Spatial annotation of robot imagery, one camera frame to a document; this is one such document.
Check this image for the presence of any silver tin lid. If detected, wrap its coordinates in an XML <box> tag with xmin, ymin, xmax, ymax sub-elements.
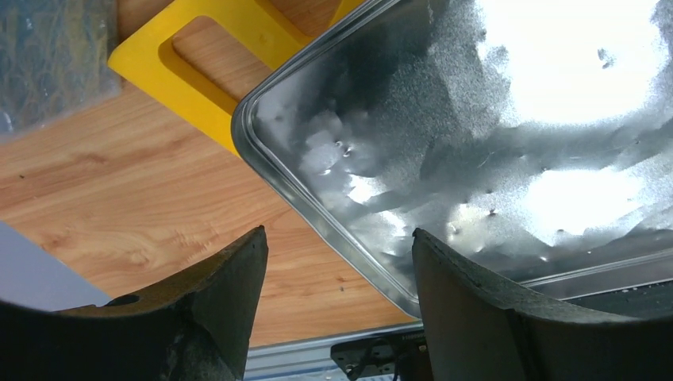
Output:
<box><xmin>231</xmin><ymin>1</ymin><xmax>672</xmax><ymax>317</ymax></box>

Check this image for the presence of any yellow plastic frame piece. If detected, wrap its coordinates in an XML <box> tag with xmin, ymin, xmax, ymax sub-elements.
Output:
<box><xmin>108</xmin><ymin>1</ymin><xmax>357</xmax><ymax>152</ymax></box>

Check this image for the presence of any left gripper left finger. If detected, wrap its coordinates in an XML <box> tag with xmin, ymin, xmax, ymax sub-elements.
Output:
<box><xmin>1</xmin><ymin>226</ymin><xmax>268</xmax><ymax>380</ymax></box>

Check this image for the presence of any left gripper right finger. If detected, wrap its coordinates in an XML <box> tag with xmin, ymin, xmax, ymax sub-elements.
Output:
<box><xmin>412</xmin><ymin>229</ymin><xmax>672</xmax><ymax>380</ymax></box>

